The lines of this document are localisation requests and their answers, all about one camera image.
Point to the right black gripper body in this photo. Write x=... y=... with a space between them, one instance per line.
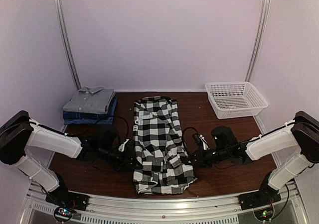
x=208 y=160

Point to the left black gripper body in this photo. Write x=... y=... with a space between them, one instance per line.
x=120 y=162

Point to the black white checkered shirt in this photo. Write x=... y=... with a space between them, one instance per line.
x=160 y=153

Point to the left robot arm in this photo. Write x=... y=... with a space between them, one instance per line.
x=22 y=139

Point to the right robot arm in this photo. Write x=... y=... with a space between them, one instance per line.
x=301 y=133

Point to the white plastic basket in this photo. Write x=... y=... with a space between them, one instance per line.
x=235 y=99

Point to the right circuit board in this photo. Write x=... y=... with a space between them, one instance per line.
x=264 y=214

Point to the circuit board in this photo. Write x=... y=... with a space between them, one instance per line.
x=264 y=214
x=62 y=214

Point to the folded grey shirt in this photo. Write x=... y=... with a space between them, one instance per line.
x=90 y=100

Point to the folded blue plaid shirt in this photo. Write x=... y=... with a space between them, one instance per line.
x=90 y=118

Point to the left circuit board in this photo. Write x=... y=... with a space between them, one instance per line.
x=62 y=214

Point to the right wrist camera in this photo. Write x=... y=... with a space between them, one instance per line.
x=223 y=137

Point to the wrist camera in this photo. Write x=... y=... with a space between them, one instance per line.
x=105 y=136
x=223 y=137

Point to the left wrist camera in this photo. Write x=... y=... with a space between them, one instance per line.
x=105 y=136

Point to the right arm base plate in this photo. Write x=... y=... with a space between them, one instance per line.
x=258 y=199

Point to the aluminium front rail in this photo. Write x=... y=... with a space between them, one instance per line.
x=224 y=209

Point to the right aluminium frame post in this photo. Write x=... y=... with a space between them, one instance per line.
x=265 y=6

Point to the aluminium frame post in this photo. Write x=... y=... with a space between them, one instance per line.
x=265 y=6
x=66 y=43

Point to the left aluminium frame post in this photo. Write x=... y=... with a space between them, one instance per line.
x=66 y=43

